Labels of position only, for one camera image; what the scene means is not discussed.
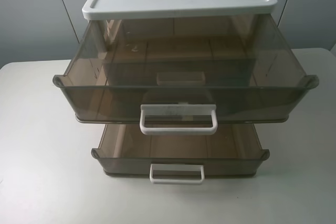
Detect smoky transparent drawer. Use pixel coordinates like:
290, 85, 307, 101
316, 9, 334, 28
91, 124, 270, 184
53, 14, 319, 134
108, 59, 256, 87

